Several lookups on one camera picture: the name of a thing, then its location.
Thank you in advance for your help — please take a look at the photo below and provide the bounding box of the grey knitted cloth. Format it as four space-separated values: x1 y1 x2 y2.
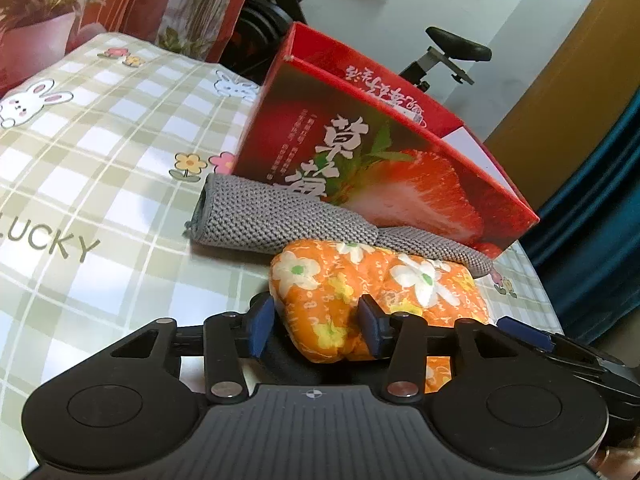
182 174 496 281

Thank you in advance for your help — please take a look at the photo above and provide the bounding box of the red strawberry print box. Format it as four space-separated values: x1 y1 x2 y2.
232 21 541 261

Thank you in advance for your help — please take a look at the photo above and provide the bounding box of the orange floral cloth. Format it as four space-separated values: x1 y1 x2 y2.
269 239 491 395

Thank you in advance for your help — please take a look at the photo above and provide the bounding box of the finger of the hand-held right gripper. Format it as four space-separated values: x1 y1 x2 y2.
496 315 556 356

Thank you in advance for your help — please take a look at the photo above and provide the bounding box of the teal curtain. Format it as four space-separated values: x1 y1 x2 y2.
525 95 640 351

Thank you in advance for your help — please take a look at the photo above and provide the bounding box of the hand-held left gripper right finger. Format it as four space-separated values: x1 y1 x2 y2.
357 294 523 405

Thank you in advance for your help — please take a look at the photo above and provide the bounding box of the wooden door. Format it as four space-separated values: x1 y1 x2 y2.
485 0 640 211

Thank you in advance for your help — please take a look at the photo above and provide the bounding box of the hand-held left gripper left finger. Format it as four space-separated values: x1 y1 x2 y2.
102 291 276 406

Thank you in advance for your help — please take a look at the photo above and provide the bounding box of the exercise bike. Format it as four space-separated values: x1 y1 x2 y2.
220 0 493 98

